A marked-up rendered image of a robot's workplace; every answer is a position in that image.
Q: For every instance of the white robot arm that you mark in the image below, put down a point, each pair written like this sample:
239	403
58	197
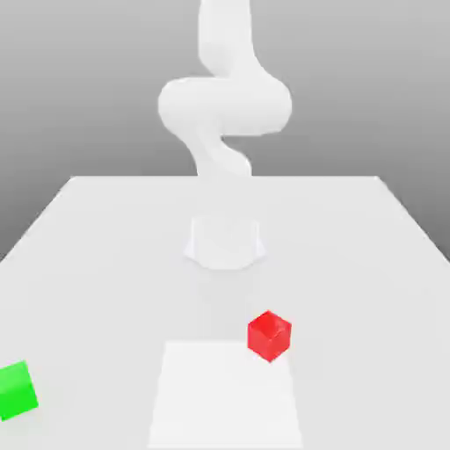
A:
225	105

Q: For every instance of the small red cube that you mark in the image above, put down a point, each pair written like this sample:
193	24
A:
269	335

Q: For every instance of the small green cube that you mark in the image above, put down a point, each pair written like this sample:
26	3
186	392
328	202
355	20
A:
15	390

